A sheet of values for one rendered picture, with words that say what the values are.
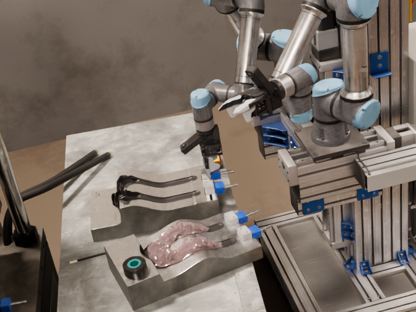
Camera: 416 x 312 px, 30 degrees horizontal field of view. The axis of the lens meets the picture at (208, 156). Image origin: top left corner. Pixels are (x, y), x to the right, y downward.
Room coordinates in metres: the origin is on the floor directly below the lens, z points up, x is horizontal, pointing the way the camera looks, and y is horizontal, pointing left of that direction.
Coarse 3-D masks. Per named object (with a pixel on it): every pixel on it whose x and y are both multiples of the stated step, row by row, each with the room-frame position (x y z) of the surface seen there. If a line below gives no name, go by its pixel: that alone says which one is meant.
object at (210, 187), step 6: (210, 180) 2.51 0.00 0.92; (204, 186) 2.48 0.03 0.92; (210, 186) 2.47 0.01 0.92; (216, 186) 2.49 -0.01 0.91; (222, 186) 2.48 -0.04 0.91; (228, 186) 2.49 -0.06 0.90; (234, 186) 2.49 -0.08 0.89; (210, 192) 2.47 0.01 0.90; (216, 192) 2.47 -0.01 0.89; (222, 192) 2.47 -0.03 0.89
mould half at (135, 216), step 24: (192, 168) 2.67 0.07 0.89; (96, 192) 2.66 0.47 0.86; (144, 192) 2.52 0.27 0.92; (168, 192) 2.54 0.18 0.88; (96, 216) 2.49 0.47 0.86; (120, 216) 2.45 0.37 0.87; (144, 216) 2.41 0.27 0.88; (168, 216) 2.42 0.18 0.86; (192, 216) 2.42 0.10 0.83; (96, 240) 2.40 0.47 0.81
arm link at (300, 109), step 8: (304, 96) 2.21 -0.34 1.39; (288, 104) 2.25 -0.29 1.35; (296, 104) 2.22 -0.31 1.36; (304, 104) 2.21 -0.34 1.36; (288, 112) 2.26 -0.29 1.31; (296, 112) 2.22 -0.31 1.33; (304, 112) 2.21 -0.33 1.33; (312, 112) 2.24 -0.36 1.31; (296, 120) 2.22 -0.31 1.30; (304, 120) 2.21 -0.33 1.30
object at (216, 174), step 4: (200, 168) 2.62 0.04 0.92; (204, 168) 2.61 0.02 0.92; (204, 172) 2.59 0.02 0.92; (212, 172) 2.60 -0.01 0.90; (216, 172) 2.59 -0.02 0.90; (220, 172) 2.60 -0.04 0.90; (224, 172) 2.60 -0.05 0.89; (228, 172) 2.60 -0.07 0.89; (232, 172) 2.60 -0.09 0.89; (204, 176) 2.58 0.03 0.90; (212, 176) 2.58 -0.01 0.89; (216, 176) 2.58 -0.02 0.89; (220, 176) 2.58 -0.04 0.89
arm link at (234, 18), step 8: (208, 0) 2.83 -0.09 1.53; (216, 0) 2.81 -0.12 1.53; (224, 0) 2.79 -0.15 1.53; (232, 0) 2.77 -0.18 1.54; (216, 8) 2.86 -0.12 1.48; (224, 8) 2.83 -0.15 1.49; (232, 8) 2.83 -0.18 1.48; (232, 16) 2.88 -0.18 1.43; (240, 16) 2.89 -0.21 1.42; (232, 24) 2.92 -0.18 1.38; (264, 40) 3.01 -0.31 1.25; (264, 48) 2.99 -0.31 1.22; (264, 56) 2.99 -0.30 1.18
